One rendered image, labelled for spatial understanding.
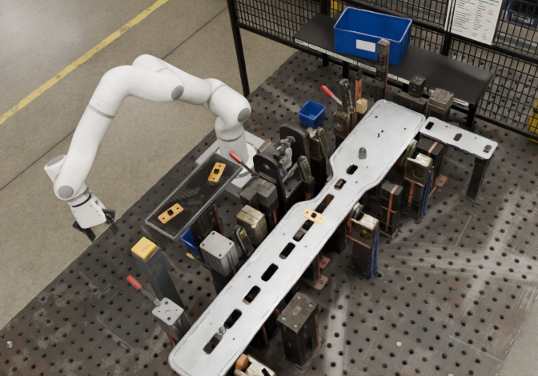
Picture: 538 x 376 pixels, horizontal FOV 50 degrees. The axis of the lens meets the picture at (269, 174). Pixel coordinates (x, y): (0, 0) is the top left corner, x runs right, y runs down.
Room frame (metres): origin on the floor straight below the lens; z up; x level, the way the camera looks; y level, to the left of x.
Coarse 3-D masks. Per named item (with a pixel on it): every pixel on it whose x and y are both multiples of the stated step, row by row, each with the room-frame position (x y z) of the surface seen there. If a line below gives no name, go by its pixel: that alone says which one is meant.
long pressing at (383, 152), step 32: (384, 128) 1.57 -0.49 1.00; (416, 128) 1.55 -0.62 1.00; (352, 160) 1.43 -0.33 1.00; (384, 160) 1.40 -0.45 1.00; (320, 192) 1.29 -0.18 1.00; (352, 192) 1.27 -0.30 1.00; (288, 224) 1.18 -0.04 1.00; (256, 256) 1.06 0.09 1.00; (288, 256) 1.04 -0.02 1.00; (224, 288) 0.96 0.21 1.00; (288, 288) 0.92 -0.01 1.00; (224, 320) 0.84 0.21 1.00; (256, 320) 0.83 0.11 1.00; (192, 352) 0.75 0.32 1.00; (224, 352) 0.74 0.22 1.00
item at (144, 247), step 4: (140, 240) 1.09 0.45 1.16; (144, 240) 1.09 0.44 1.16; (148, 240) 1.09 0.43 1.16; (136, 244) 1.08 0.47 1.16; (140, 244) 1.08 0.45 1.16; (144, 244) 1.07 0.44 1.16; (148, 244) 1.07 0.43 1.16; (152, 244) 1.07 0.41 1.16; (132, 248) 1.07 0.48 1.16; (136, 248) 1.06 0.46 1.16; (140, 248) 1.06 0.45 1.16; (144, 248) 1.06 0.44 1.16; (148, 248) 1.06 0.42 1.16; (152, 248) 1.05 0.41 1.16; (136, 252) 1.05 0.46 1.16; (140, 252) 1.05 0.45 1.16; (144, 252) 1.04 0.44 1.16; (148, 252) 1.04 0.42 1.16; (140, 256) 1.03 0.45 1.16; (144, 256) 1.03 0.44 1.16
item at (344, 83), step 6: (342, 84) 1.63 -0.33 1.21; (348, 84) 1.64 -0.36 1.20; (342, 90) 1.63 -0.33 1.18; (348, 90) 1.64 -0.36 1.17; (342, 96) 1.63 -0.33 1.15; (348, 96) 1.64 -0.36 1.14; (342, 102) 1.63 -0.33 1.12; (348, 102) 1.64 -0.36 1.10; (348, 108) 1.64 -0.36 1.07; (348, 114) 1.61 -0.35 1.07
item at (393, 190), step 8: (384, 184) 1.30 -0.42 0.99; (392, 184) 1.29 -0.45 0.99; (384, 192) 1.27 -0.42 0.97; (392, 192) 1.25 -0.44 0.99; (400, 192) 1.25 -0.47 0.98; (384, 200) 1.27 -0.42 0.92; (392, 200) 1.25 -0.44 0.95; (400, 200) 1.26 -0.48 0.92; (384, 208) 1.27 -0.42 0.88; (392, 208) 1.24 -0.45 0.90; (384, 216) 1.27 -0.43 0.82; (392, 216) 1.25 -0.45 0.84; (384, 224) 1.26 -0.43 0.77; (392, 224) 1.25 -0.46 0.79; (384, 232) 1.26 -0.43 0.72; (392, 232) 1.25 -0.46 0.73
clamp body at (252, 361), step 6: (252, 360) 0.67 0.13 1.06; (252, 366) 0.65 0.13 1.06; (258, 366) 0.65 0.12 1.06; (264, 366) 0.65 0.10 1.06; (234, 372) 0.65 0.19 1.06; (240, 372) 0.64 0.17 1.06; (246, 372) 0.64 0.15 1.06; (252, 372) 0.64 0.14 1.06; (258, 372) 0.63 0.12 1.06; (264, 372) 0.64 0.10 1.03; (270, 372) 0.63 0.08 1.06
